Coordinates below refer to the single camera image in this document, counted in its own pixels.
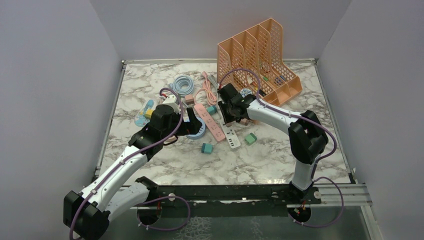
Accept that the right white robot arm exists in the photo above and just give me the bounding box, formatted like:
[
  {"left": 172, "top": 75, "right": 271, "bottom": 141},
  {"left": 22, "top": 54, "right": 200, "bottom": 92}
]
[{"left": 217, "top": 83, "right": 329, "bottom": 204}]

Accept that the blue patterned round tin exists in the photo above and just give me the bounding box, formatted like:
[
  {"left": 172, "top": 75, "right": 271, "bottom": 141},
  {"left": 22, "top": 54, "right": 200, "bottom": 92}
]
[{"left": 240, "top": 88, "right": 253, "bottom": 98}]

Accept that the blue round power strip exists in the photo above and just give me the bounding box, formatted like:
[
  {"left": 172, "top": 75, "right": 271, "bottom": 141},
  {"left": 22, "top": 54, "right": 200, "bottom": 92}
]
[{"left": 186, "top": 116, "right": 207, "bottom": 140}]

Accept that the blue oval power strip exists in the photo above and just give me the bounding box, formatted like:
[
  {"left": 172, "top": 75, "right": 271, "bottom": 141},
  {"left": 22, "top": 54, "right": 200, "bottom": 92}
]
[{"left": 134, "top": 99, "right": 157, "bottom": 128}]

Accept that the black mounting rail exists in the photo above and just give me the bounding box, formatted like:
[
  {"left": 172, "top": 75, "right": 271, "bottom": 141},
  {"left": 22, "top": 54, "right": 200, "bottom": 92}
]
[{"left": 136, "top": 176, "right": 322, "bottom": 218}]

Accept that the teal plug adapter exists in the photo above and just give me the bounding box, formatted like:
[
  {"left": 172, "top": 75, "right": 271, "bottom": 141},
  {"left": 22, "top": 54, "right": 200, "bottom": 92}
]
[
  {"left": 201, "top": 143, "right": 213, "bottom": 154},
  {"left": 206, "top": 105, "right": 218, "bottom": 116}
]

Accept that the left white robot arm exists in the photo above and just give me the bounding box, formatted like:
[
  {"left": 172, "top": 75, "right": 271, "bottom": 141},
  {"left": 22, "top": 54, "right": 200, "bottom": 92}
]
[{"left": 63, "top": 104, "right": 202, "bottom": 240}]

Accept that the teal plug adapter behind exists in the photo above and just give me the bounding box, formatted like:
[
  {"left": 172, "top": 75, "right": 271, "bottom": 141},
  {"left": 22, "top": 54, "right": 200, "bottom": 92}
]
[{"left": 206, "top": 105, "right": 218, "bottom": 116}]

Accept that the green plug adapter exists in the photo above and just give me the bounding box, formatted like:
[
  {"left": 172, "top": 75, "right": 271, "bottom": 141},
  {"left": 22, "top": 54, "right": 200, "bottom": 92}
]
[{"left": 244, "top": 132, "right": 257, "bottom": 145}]

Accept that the light blue coiled cable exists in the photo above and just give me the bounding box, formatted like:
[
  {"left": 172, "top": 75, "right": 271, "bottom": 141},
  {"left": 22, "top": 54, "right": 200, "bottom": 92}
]
[{"left": 170, "top": 75, "right": 196, "bottom": 97}]

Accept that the yellow plug adapter left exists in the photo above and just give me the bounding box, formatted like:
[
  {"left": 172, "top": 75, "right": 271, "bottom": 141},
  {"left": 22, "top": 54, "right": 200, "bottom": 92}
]
[{"left": 143, "top": 108, "right": 154, "bottom": 119}]

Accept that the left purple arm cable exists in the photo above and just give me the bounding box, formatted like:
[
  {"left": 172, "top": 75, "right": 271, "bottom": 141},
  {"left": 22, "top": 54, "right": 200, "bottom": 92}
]
[{"left": 68, "top": 87, "right": 191, "bottom": 240}]

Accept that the orange mesh file organizer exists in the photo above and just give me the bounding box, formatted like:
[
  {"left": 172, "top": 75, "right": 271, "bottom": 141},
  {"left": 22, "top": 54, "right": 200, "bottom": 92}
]
[{"left": 217, "top": 18, "right": 303, "bottom": 107}]

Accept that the pink cable bundle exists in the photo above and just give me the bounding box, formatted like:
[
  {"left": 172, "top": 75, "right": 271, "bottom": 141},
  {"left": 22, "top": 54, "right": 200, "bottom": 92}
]
[{"left": 194, "top": 71, "right": 218, "bottom": 107}]

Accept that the white power strip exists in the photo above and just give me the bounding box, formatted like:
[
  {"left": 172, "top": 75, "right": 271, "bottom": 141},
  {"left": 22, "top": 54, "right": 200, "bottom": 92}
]
[{"left": 218, "top": 119, "right": 241, "bottom": 151}]

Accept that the pink plug on cable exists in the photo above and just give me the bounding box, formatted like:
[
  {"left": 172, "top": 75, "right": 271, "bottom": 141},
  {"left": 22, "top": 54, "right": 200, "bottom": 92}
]
[{"left": 184, "top": 94, "right": 195, "bottom": 105}]

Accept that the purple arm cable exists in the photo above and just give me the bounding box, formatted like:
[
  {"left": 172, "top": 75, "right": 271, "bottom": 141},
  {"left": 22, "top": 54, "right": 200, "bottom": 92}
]
[
  {"left": 216, "top": 68, "right": 345, "bottom": 229},
  {"left": 68, "top": 87, "right": 191, "bottom": 240}
]

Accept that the pink round power strip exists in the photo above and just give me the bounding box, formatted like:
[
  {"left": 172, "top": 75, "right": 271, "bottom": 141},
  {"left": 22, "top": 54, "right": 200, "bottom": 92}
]
[{"left": 163, "top": 135, "right": 178, "bottom": 145}]

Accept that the teal plug adapter front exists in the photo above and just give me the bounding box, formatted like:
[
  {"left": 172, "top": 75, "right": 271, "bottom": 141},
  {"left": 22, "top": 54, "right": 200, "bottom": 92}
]
[{"left": 201, "top": 143, "right": 213, "bottom": 154}]

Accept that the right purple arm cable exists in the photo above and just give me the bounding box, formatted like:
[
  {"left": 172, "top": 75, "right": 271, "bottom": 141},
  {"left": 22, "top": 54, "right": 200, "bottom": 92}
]
[{"left": 216, "top": 68, "right": 345, "bottom": 229}]

